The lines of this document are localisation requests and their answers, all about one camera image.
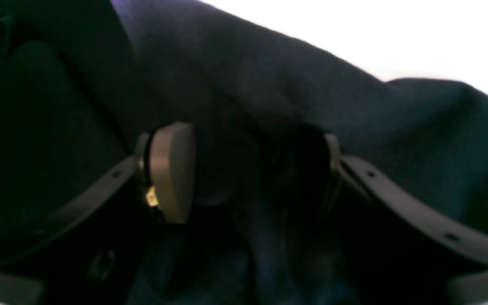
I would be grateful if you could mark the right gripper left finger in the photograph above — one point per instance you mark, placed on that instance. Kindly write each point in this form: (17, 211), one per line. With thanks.
(88, 251)

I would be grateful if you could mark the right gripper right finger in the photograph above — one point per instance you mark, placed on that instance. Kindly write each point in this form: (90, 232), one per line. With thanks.
(397, 250)

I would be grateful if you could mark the black T-shirt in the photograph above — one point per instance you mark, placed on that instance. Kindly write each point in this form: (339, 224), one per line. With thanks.
(81, 80)

